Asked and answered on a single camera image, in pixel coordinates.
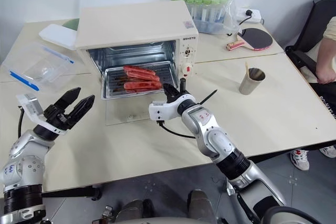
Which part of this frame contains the bag of green capped tubes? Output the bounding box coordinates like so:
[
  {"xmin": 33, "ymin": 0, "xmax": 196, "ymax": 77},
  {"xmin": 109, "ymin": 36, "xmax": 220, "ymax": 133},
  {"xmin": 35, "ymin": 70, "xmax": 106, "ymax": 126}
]
[{"xmin": 167, "ymin": 0, "xmax": 241, "ymax": 36}]

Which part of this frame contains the black garment with white print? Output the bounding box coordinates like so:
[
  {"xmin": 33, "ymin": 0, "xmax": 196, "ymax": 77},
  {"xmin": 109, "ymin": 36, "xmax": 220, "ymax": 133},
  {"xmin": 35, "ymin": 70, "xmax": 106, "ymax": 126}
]
[{"xmin": 309, "ymin": 81, "xmax": 336, "ymax": 123}]

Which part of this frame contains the red and white oven knob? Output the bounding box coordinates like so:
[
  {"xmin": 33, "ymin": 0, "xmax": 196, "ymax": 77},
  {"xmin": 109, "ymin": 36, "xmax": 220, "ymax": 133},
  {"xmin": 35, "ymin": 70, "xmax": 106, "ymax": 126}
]
[{"xmin": 181, "ymin": 62, "xmax": 195, "ymax": 77}]

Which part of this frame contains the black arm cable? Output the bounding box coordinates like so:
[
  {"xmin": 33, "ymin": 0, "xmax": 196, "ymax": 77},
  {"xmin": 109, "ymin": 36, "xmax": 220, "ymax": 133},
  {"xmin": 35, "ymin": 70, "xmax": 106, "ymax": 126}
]
[
  {"xmin": 16, "ymin": 105, "xmax": 26, "ymax": 138},
  {"xmin": 156, "ymin": 120, "xmax": 196, "ymax": 139}
]

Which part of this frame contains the white red sneaker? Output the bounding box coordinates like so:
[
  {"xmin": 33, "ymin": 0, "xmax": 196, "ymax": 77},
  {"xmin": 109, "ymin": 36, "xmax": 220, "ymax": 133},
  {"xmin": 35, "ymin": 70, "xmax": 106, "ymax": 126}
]
[
  {"xmin": 289, "ymin": 148, "xmax": 311, "ymax": 172},
  {"xmin": 318, "ymin": 144, "xmax": 336, "ymax": 159}
]

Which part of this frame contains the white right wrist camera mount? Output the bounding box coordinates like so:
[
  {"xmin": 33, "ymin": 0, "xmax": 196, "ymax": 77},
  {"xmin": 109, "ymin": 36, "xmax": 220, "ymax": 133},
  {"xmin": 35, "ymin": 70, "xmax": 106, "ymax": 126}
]
[{"xmin": 148, "ymin": 93, "xmax": 197, "ymax": 122}]

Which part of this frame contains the black chair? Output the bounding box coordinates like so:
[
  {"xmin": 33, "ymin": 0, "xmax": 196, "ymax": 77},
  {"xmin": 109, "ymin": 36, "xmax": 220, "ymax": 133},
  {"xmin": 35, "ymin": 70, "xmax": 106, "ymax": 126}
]
[{"xmin": 284, "ymin": 0, "xmax": 336, "ymax": 84}]

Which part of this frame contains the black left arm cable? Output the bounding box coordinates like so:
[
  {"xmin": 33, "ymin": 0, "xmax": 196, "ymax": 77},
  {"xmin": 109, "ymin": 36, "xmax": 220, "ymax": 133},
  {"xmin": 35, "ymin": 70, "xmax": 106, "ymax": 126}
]
[{"xmin": 16, "ymin": 105, "xmax": 26, "ymax": 138}]

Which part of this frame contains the black red table tennis paddle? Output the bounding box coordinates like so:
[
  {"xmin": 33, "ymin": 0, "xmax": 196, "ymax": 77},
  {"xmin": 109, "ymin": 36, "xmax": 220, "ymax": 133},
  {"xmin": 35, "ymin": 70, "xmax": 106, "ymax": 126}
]
[{"xmin": 226, "ymin": 27, "xmax": 274, "ymax": 52}]

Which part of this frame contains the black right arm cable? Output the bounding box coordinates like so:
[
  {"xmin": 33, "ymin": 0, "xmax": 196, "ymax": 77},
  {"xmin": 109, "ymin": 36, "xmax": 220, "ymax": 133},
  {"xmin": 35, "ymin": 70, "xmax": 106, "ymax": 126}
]
[{"xmin": 156, "ymin": 120, "xmax": 196, "ymax": 139}]

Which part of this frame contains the black plug with cable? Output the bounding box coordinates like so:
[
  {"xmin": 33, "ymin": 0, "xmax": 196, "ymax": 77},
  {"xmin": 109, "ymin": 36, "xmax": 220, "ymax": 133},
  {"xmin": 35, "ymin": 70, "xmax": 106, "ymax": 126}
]
[{"xmin": 225, "ymin": 9, "xmax": 253, "ymax": 37}]

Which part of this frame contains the white power strip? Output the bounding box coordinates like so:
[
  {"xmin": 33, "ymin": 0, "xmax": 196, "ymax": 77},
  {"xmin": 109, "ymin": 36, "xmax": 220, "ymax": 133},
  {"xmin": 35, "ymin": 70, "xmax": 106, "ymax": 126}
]
[{"xmin": 235, "ymin": 7, "xmax": 264, "ymax": 25}]

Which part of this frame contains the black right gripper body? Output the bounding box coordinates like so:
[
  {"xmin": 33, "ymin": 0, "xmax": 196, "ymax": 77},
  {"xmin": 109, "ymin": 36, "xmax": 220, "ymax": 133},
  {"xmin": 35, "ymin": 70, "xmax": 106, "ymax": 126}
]
[{"xmin": 167, "ymin": 91, "xmax": 191, "ymax": 103}]

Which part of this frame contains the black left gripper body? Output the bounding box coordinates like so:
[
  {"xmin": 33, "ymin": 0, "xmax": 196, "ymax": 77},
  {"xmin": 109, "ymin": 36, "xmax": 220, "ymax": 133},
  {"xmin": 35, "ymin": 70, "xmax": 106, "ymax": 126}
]
[{"xmin": 43, "ymin": 104, "xmax": 77, "ymax": 131}]

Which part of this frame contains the metal cup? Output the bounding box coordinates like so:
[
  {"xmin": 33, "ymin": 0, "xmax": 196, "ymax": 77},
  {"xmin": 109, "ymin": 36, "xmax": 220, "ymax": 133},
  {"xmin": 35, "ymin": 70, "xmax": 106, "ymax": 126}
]
[{"xmin": 238, "ymin": 67, "xmax": 267, "ymax": 96}]

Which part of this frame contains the glass toaster oven door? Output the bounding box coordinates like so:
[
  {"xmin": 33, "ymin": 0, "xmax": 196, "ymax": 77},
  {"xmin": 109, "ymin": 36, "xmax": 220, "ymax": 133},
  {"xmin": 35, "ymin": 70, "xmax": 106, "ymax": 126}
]
[{"xmin": 104, "ymin": 94, "xmax": 160, "ymax": 127}]

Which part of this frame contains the red sausage on skewer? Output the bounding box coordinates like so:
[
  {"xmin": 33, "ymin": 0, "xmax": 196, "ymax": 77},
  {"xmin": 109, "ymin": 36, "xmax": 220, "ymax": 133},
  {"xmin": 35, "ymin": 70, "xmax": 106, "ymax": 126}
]
[
  {"xmin": 122, "ymin": 80, "xmax": 163, "ymax": 93},
  {"xmin": 122, "ymin": 65, "xmax": 156, "ymax": 77},
  {"xmin": 125, "ymin": 70, "xmax": 161, "ymax": 82}
]

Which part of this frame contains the clear container with blue clips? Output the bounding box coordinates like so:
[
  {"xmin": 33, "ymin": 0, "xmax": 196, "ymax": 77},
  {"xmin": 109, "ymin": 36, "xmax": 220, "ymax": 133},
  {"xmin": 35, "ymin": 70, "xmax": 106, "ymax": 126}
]
[{"xmin": 1, "ymin": 41, "xmax": 76, "ymax": 94}]

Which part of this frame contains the thin black pointed cable tie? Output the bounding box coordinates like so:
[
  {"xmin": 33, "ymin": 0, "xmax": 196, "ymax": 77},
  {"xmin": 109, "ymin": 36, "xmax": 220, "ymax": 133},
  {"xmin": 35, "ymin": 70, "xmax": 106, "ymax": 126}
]
[{"xmin": 196, "ymin": 89, "xmax": 218, "ymax": 105}]

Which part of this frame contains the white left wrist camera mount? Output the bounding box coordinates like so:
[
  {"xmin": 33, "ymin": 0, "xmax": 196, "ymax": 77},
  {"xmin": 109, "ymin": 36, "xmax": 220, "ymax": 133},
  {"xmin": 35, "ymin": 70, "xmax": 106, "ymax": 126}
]
[{"xmin": 15, "ymin": 93, "xmax": 71, "ymax": 136}]

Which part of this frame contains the cream toaster oven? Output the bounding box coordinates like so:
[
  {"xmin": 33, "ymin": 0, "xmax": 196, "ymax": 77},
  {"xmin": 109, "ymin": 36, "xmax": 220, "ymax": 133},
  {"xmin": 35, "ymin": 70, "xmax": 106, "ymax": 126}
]
[{"xmin": 75, "ymin": 0, "xmax": 201, "ymax": 83}]

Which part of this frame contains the metal baking tray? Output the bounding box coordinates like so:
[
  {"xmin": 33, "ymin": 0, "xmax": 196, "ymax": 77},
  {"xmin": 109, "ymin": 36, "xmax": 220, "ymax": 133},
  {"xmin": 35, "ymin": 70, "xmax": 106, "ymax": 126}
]
[{"xmin": 100, "ymin": 60, "xmax": 180, "ymax": 101}]

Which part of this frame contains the white plastic lid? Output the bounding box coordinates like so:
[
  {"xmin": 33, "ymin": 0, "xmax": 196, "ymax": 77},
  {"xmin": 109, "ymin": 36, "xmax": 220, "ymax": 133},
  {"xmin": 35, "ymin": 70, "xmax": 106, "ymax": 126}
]
[{"xmin": 38, "ymin": 23, "xmax": 79, "ymax": 50}]

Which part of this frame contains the grey robot body shell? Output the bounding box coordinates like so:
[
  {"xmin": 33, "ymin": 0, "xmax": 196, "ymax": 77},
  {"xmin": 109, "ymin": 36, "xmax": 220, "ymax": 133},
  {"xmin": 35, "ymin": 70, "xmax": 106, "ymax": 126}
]
[{"xmin": 114, "ymin": 205, "xmax": 325, "ymax": 224}]

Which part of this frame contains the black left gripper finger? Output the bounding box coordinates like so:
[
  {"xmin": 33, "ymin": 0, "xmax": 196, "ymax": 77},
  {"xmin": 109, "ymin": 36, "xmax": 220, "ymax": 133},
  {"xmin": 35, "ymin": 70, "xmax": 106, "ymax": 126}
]
[
  {"xmin": 54, "ymin": 87, "xmax": 82, "ymax": 112},
  {"xmin": 67, "ymin": 94, "xmax": 96, "ymax": 122}
]

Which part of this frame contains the bystander bare hand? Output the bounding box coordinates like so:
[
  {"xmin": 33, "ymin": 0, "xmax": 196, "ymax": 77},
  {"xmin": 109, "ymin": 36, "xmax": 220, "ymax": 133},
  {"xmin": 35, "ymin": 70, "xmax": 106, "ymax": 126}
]
[{"xmin": 315, "ymin": 63, "xmax": 336, "ymax": 85}]

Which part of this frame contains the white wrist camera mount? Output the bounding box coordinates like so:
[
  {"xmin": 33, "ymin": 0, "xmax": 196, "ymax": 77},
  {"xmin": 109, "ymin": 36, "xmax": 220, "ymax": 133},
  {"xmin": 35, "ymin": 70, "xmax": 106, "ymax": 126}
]
[
  {"xmin": 15, "ymin": 93, "xmax": 71, "ymax": 136},
  {"xmin": 148, "ymin": 93, "xmax": 197, "ymax": 122}
]

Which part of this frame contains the black table frame bar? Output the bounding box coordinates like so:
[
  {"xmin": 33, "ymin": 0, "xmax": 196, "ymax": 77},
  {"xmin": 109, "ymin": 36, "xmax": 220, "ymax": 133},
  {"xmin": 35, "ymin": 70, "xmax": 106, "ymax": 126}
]
[{"xmin": 41, "ymin": 185, "xmax": 103, "ymax": 200}]

